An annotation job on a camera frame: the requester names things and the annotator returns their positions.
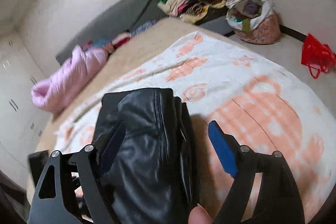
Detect black leather jacket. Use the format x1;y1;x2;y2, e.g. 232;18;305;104
94;88;199;223

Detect small clothes by headboard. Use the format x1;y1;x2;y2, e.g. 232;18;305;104
81;20;157;55

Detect floral laundry basket with clothes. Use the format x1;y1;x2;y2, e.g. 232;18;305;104
226;0;281;45

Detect left hand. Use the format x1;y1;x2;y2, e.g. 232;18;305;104
75;187;87;215

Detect right hand thumb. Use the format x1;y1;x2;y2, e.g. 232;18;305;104
188;204;213;224

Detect white wardrobe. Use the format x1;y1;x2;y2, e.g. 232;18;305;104
0;32;50;189

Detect pink rolled quilt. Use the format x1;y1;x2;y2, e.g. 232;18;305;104
31;46;108;115

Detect white orange patterned blanket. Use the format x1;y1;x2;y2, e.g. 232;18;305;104
55;32;335;221

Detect red plastic bag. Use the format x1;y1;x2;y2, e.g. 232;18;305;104
301;34;335;79

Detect beige bed sheet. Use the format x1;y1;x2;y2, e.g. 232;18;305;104
26;17;229;196

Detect grey headboard cushion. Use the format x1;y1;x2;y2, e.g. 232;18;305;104
55;0;167;65

